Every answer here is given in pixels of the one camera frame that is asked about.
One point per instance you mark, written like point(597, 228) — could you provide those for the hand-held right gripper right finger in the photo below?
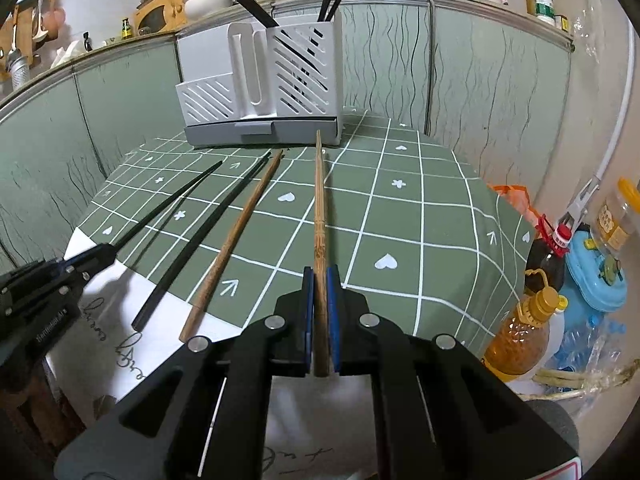
point(334, 320)

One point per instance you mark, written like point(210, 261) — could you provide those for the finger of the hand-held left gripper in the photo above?
point(90, 252)
point(92, 267)

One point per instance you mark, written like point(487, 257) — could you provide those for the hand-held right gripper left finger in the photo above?
point(307, 310)

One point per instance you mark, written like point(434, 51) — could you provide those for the wooden chopstick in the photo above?
point(320, 210)
point(235, 240)

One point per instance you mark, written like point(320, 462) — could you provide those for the white utensil holder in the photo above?
point(210, 100)

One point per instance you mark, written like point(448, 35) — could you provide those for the green checked tablecloth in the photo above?
point(400, 240)

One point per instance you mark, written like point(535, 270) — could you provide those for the oil bottle yellow cap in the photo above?
point(520, 340)

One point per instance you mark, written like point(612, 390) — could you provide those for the hanging metal strainer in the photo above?
point(19, 67)

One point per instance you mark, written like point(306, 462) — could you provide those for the dark sauce bottle red cap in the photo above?
point(545, 265)

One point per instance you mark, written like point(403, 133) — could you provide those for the orange plastic bag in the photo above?
point(515, 197)

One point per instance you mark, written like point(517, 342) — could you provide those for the green beer bottle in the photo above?
point(126, 29)

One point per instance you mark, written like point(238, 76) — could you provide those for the pale leek stalks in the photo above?
point(565, 377)

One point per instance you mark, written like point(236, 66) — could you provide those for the clear plastic water bottle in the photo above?
point(585, 340)

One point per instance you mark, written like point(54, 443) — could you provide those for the blue plastic container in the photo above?
point(595, 280)

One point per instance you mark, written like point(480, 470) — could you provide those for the white clamp tool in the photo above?
point(582, 200)

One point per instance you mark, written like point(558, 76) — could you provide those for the jar with yellow lid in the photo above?
point(615, 220)

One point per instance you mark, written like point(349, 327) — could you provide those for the small seasoning jar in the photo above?
point(562, 22)

